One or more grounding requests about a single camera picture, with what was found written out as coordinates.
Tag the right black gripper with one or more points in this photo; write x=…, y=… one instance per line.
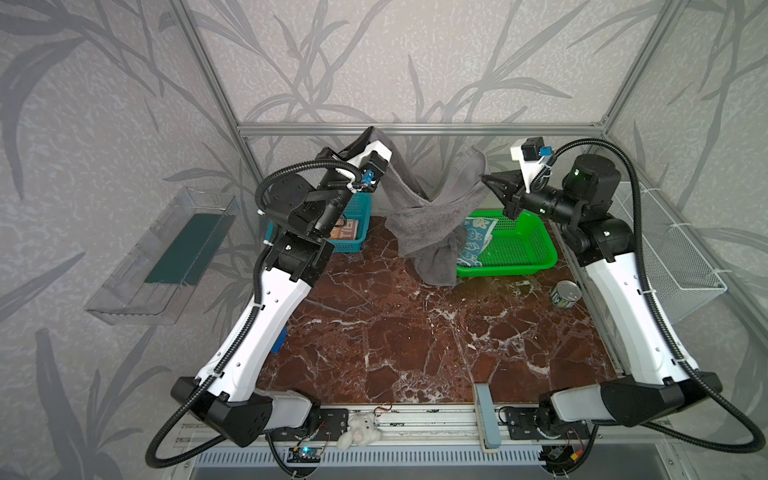
x=516, y=197

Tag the printed rabbit towel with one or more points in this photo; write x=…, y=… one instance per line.
x=345, y=231

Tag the grey towel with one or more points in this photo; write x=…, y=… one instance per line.
x=430, y=231

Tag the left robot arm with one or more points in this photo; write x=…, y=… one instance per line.
x=223, y=395

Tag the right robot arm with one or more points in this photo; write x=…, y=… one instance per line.
x=590, y=188

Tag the teal plastic basket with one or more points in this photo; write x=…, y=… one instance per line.
x=314, y=220

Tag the teal patterned towel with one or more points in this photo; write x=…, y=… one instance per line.
x=479, y=234

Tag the green plastic basket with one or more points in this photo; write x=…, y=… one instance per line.
x=519, y=247

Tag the metal tin can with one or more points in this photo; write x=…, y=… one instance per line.
x=565, y=294

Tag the grey blue sponge block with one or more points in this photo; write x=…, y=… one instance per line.
x=486, y=418

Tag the white plush toy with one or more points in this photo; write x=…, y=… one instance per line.
x=362, y=431

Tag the green lit circuit board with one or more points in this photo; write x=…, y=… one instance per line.
x=304, y=455

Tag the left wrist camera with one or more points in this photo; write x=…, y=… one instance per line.
x=372, y=161

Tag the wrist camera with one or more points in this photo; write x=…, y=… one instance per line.
x=534, y=159
x=372, y=161

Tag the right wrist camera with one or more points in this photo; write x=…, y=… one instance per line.
x=534, y=159

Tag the white wire mesh basket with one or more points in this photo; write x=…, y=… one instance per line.
x=684, y=280

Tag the clear plastic wall bin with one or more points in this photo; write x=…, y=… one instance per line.
x=155, y=281

